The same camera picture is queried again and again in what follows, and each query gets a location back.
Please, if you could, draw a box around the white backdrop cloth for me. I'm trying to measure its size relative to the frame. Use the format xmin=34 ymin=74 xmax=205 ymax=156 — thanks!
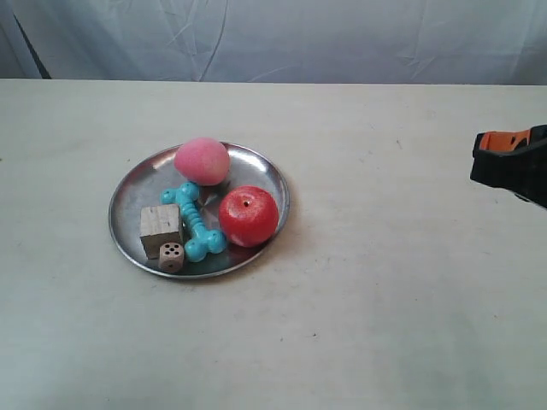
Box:
xmin=1 ymin=1 xmax=546 ymax=85

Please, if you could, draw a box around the light wooden block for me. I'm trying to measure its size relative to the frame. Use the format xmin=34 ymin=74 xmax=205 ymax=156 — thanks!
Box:
xmin=140 ymin=204 xmax=183 ymax=260

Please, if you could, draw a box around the turquoise rubber bone toy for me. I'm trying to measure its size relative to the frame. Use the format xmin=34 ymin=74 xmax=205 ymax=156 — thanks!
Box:
xmin=160 ymin=182 xmax=227 ymax=262

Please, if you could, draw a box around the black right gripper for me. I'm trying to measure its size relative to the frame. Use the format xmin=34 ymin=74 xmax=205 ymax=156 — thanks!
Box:
xmin=470 ymin=125 xmax=546 ymax=208

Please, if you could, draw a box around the red toy apple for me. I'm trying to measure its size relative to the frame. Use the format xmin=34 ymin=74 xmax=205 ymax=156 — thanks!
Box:
xmin=218 ymin=185 xmax=279 ymax=248

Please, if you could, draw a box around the round metal plate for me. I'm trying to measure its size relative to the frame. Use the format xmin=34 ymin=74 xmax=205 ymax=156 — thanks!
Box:
xmin=109 ymin=142 xmax=291 ymax=280

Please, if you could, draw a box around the small wooden die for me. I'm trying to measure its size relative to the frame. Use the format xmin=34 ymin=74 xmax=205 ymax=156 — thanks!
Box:
xmin=158 ymin=242 xmax=185 ymax=273

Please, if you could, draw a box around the pink toy peach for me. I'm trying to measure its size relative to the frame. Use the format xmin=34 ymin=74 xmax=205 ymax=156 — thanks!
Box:
xmin=174 ymin=138 xmax=230 ymax=186

